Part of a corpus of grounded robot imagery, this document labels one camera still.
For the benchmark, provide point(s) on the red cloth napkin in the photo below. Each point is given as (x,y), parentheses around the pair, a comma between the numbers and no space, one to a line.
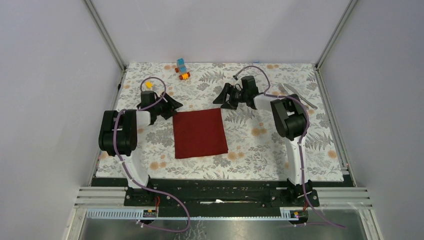
(199,134)

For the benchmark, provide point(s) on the blue orange toy car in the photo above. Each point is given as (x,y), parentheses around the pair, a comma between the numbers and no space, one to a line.
(181,69)

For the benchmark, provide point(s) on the right aluminium frame post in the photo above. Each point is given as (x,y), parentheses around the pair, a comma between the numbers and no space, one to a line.
(335,34)

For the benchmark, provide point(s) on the silver table knife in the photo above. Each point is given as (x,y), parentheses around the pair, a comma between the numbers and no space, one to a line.
(300,96)

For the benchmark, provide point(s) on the left aluminium frame post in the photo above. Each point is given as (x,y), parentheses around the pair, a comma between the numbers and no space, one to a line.
(91,8)

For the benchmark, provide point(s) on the aluminium frame post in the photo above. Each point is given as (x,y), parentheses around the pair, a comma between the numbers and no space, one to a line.
(91,8)
(335,34)

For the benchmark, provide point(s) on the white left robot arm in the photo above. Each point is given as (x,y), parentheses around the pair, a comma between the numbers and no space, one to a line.
(118,135)

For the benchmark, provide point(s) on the floral patterned tablecloth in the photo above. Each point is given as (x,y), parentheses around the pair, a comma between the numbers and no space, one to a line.
(255,149)

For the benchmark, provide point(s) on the yellow toy block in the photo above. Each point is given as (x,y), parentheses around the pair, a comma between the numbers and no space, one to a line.
(148,85)

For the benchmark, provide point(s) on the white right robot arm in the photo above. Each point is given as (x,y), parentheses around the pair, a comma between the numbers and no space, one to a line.
(290,119)

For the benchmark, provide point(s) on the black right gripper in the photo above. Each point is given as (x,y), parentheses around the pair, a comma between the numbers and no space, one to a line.
(228,89)

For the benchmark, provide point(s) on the slotted cable duct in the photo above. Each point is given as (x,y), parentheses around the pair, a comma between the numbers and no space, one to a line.
(148,214)

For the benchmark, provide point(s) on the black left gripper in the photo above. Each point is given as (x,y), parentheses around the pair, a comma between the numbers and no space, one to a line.
(170,105)

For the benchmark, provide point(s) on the silver fork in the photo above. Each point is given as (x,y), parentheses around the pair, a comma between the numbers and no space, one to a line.
(282,89)

